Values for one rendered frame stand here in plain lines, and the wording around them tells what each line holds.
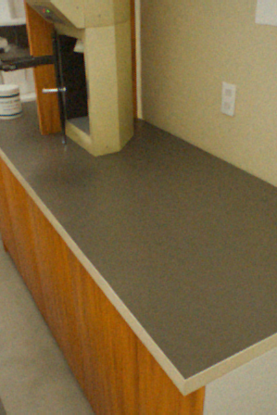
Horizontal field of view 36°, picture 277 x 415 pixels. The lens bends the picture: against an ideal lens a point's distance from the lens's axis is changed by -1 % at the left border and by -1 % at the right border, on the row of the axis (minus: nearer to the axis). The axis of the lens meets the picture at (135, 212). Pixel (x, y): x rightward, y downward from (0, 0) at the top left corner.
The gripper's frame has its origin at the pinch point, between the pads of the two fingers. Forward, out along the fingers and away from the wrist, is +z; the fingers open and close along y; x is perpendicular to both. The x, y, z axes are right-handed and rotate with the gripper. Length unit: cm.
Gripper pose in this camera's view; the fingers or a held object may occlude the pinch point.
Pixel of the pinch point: (44, 60)
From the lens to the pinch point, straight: 159.5
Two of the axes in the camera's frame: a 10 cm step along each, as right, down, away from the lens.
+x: 0.2, 8.7, 4.9
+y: -4.9, -4.2, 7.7
